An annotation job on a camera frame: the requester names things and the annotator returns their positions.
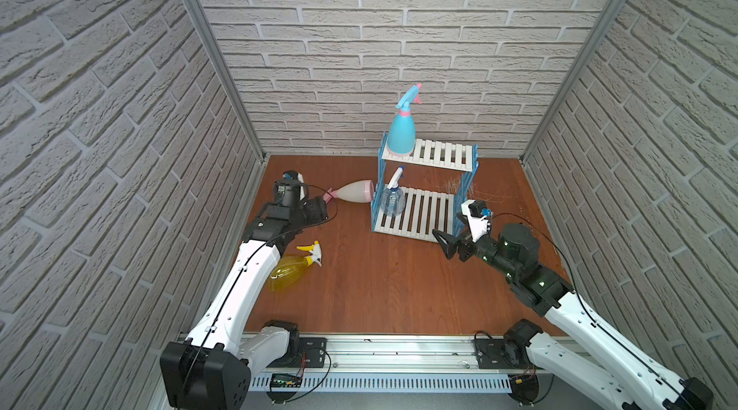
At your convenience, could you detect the yellow spray bottle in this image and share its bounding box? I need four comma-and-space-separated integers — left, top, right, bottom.
267, 241, 322, 293

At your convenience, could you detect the clear spray bottle blue nozzle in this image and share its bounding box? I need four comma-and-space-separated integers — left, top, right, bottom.
381, 166, 406, 218

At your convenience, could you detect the teal spray bottle pink trim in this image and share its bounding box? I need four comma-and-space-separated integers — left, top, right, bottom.
386, 83, 422, 156

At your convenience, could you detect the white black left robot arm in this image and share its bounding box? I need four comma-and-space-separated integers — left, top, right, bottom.
160, 171, 329, 409

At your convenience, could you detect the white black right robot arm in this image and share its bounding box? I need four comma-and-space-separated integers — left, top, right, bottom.
432, 219, 714, 409

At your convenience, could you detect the blue and white slatted shelf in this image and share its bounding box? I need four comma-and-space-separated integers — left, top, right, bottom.
371, 134, 479, 242

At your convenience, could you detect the white spray bottle pink nozzle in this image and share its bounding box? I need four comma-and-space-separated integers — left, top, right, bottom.
323, 179, 376, 203

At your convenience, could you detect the black round connector box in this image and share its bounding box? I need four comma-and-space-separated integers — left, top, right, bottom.
509, 375, 540, 405

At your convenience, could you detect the green circuit board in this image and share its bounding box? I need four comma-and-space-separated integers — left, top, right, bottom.
269, 373, 304, 390

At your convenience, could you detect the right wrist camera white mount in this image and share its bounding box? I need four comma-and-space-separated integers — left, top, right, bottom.
460, 200, 493, 243

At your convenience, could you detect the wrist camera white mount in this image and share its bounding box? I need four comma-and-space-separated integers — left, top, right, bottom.
460, 200, 493, 243
280, 170, 308, 207

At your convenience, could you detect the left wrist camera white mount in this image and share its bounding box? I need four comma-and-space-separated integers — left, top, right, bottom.
280, 170, 308, 207

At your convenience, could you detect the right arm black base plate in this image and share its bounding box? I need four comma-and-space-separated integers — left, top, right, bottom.
472, 335, 532, 370

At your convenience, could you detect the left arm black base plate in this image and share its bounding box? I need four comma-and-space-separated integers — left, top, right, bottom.
271, 337, 328, 369

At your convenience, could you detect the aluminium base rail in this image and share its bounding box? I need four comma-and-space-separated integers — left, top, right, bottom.
250, 333, 562, 406

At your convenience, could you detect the left aluminium corner post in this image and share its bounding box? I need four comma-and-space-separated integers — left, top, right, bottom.
182, 0, 267, 163

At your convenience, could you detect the aluminium corner post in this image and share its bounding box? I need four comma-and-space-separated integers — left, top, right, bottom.
520, 0, 627, 169
182, 0, 267, 163

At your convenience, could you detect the right aluminium corner post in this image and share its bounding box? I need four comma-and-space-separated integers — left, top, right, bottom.
520, 0, 627, 169

